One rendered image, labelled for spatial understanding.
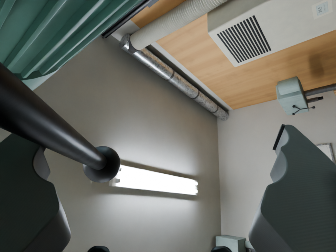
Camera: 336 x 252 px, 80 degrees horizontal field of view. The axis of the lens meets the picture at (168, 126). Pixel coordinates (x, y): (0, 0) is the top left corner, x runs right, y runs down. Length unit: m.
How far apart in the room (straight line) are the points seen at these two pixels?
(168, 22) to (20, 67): 1.66
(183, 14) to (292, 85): 1.20
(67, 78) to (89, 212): 1.03
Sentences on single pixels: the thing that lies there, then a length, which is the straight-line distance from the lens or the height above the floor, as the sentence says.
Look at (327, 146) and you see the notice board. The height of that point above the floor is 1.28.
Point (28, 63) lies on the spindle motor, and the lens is 0.19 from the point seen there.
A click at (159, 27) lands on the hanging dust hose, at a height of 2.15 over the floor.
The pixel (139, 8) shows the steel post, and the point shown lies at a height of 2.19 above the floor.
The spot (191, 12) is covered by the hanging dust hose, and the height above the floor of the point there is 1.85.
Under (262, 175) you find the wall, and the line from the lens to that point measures 3.15.
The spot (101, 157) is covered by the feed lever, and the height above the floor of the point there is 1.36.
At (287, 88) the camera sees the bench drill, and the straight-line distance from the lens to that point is 2.26.
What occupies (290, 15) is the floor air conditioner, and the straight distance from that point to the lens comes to 1.74.
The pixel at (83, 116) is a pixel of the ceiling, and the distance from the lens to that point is 1.73.
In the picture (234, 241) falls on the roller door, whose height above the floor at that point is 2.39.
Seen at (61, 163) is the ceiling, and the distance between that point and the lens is 1.61.
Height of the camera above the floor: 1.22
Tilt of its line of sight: 38 degrees up
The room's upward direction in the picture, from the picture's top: 104 degrees counter-clockwise
